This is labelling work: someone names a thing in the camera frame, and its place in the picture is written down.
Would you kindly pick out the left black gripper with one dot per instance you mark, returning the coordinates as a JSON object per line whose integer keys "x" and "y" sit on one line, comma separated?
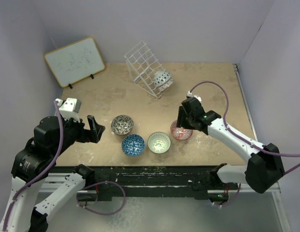
{"x": 94, "y": 134}

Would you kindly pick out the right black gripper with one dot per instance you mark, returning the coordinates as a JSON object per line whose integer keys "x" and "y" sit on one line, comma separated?
{"x": 181, "y": 122}

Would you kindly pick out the red patterned bowl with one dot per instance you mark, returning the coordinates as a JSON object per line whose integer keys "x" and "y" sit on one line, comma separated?
{"x": 180, "y": 133}

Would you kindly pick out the green and white bowl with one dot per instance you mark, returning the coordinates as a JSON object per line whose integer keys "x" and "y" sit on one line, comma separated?
{"x": 159, "y": 142}

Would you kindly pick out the light blue patterned bowl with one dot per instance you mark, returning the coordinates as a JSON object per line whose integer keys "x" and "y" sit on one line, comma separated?
{"x": 161, "y": 77}

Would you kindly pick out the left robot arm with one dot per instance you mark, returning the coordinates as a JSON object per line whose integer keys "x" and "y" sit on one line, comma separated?
{"x": 31, "y": 167}

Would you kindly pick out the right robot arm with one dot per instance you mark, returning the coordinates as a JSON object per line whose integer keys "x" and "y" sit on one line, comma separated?
{"x": 263, "y": 166}

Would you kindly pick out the grey patterned bowl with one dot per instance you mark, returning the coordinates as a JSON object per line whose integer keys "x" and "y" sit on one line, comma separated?
{"x": 122, "y": 125}

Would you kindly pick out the dark blue triangle-pattern bowl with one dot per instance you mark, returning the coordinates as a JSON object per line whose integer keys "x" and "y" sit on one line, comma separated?
{"x": 133, "y": 145}

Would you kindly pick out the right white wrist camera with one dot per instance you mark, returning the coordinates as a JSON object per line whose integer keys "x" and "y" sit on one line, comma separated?
{"x": 191, "y": 95}

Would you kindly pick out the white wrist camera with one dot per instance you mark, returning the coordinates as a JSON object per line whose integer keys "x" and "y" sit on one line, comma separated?
{"x": 191, "y": 95}
{"x": 69, "y": 108}

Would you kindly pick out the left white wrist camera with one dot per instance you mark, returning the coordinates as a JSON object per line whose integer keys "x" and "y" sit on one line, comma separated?
{"x": 69, "y": 108}

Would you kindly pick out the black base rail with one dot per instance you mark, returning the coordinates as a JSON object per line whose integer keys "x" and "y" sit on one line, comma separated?
{"x": 157, "y": 182}

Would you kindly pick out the small whiteboard with wooden frame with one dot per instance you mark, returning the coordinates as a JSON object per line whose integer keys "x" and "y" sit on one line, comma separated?
{"x": 74, "y": 62}

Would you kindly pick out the white wire dish rack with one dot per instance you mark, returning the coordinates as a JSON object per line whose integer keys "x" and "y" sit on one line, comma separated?
{"x": 142, "y": 66}

